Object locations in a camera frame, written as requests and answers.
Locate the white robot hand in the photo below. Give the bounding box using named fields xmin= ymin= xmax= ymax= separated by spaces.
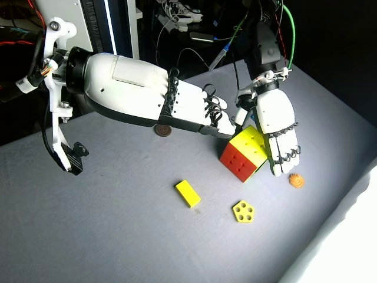
xmin=234 ymin=84 xmax=302 ymax=177
xmin=84 ymin=52 xmax=237 ymax=139

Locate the red and yellow cube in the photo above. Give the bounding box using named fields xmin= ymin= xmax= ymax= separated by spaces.
xmin=219 ymin=125 xmax=269 ymax=183

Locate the white spare robot hand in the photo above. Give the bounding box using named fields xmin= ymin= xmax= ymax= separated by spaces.
xmin=153 ymin=0 xmax=204 ymax=32

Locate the brown sandwich cookie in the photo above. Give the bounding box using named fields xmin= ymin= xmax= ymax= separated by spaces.
xmin=155 ymin=123 xmax=172 ymax=137

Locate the orange spiral toy pastry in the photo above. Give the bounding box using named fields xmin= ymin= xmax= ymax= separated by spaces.
xmin=287 ymin=173 xmax=306 ymax=189

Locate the white cabinet with black strip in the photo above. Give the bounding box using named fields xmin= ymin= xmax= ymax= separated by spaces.
xmin=34 ymin=0 xmax=141 ymax=60

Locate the yellow pentagon block with holes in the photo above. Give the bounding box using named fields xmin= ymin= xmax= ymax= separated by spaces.
xmin=232 ymin=199 xmax=256 ymax=223

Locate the yellow rectangular block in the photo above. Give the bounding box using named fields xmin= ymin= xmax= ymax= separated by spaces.
xmin=174 ymin=179 xmax=202 ymax=209

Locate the grey table cloth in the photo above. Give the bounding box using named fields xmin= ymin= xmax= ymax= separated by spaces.
xmin=0 ymin=60 xmax=377 ymax=283

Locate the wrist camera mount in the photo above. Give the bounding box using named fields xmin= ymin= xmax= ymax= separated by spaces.
xmin=44 ymin=17 xmax=90 ymax=177

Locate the white cable adapter stick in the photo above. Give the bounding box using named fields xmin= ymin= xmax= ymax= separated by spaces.
xmin=209 ymin=44 xmax=231 ymax=71

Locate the green cable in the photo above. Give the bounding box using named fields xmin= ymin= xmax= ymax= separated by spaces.
xmin=229 ymin=2 xmax=296 ymax=69

